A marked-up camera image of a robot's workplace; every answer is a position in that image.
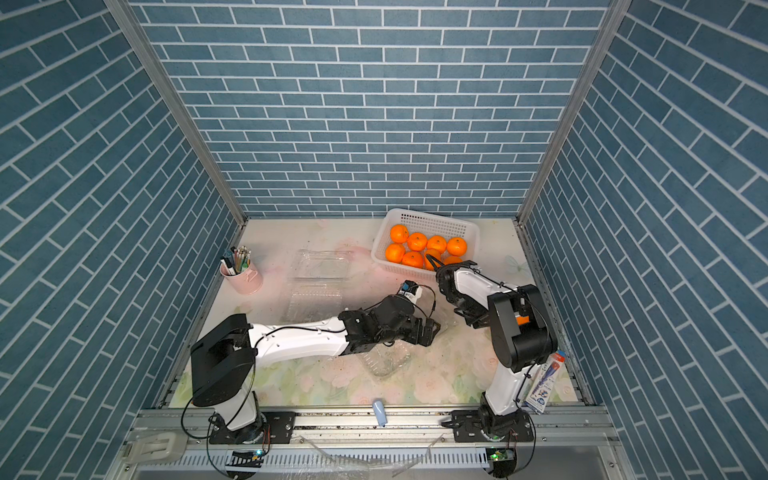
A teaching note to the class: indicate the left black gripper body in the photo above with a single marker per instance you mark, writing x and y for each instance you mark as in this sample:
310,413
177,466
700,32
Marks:
407,330

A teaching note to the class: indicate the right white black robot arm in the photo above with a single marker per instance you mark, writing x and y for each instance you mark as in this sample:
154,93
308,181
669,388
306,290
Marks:
520,326

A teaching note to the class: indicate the white clamp on rail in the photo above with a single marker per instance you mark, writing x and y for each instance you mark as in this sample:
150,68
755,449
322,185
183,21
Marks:
163,447

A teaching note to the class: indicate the blue white packaged item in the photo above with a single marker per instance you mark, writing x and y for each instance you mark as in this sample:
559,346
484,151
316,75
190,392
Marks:
544,382

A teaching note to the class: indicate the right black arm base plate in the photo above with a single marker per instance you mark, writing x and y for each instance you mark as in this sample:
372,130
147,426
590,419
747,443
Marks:
482,425

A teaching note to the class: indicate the orange box four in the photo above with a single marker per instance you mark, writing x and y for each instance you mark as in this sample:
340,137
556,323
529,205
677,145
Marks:
456,246
432,260

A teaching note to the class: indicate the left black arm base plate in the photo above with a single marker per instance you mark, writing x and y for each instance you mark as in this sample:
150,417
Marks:
270,428

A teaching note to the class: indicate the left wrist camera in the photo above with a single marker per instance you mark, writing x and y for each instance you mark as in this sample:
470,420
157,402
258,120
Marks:
411,290

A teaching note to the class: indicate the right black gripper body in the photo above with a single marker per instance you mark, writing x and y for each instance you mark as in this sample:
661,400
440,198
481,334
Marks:
470,312

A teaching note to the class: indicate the orange box three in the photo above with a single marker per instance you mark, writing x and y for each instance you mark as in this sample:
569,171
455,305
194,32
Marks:
417,241
413,259

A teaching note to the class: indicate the clear plastic clamshell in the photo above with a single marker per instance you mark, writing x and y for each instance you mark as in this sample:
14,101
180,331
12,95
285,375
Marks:
384,360
314,288

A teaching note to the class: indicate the pink metal pen bucket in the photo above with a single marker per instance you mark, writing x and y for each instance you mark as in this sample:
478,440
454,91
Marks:
238,269

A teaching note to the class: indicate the white perforated plastic basket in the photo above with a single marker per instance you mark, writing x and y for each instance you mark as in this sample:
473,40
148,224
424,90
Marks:
429,225

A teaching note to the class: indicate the small light blue cylinder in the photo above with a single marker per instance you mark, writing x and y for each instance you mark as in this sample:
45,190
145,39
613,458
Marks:
379,411

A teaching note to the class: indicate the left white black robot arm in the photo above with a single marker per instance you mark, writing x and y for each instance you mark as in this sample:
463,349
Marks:
224,358

